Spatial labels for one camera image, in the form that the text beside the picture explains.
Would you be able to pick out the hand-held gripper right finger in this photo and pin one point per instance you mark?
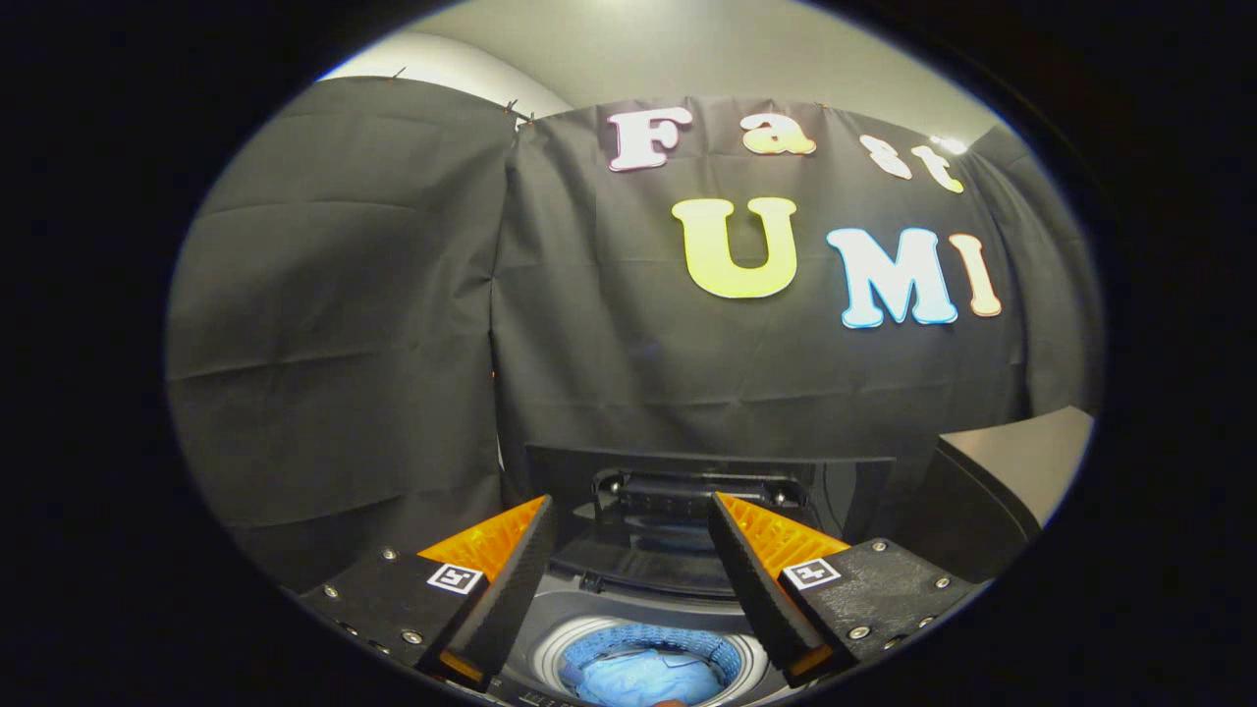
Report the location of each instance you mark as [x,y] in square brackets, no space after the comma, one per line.
[748,589]

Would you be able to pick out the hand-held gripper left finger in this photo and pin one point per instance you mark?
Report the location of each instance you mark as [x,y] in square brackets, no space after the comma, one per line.
[516,579]

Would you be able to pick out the grey washing machine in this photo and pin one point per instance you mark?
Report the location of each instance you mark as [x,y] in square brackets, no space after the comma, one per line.
[638,604]

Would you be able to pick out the light blue polo shirt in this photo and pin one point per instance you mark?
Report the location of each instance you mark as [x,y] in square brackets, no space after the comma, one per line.
[648,678]

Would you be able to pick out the black backdrop cloth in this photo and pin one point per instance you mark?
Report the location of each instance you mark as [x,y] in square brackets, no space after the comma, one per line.
[344,344]

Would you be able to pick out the grey cabinet with dark top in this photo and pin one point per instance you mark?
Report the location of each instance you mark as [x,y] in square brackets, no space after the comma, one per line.
[1021,452]

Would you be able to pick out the small ceiling light panel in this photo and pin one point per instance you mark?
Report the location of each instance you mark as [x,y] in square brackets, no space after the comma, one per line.
[949,144]

